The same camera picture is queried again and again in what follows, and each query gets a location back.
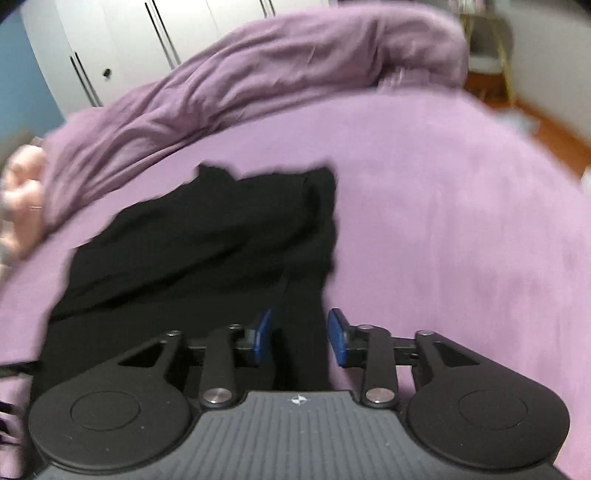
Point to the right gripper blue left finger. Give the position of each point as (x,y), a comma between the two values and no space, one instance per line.
(254,342)

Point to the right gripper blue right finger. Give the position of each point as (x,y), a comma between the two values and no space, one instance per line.
(347,341)

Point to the black garment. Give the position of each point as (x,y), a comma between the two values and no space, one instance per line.
(215,251)

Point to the purple bed sheet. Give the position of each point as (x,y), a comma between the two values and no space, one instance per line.
(448,221)

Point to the purple crumpled blanket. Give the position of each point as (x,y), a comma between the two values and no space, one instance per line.
(260,68)

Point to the white wardrobe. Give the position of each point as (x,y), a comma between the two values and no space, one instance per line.
(90,53)

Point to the gold-legged chair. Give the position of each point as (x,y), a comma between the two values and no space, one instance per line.
(490,41)

